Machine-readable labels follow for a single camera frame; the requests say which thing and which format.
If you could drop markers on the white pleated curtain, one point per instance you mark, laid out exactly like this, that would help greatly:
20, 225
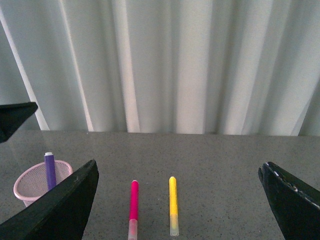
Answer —
232, 67

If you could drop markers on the pink marker pen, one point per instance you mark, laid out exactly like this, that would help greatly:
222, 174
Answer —
133, 211

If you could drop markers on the purple marker pen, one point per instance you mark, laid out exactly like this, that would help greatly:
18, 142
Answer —
49, 161

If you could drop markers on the yellow marker pen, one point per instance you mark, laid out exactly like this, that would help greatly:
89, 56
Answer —
173, 207

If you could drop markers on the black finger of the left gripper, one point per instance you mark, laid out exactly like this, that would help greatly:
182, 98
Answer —
12, 116

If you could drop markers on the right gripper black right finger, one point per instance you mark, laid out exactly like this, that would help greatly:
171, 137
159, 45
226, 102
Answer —
294, 204

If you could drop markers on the pink mesh pen cup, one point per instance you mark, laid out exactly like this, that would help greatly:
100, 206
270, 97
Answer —
32, 184

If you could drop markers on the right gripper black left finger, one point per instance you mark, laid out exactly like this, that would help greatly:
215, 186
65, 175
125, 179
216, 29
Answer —
60, 214

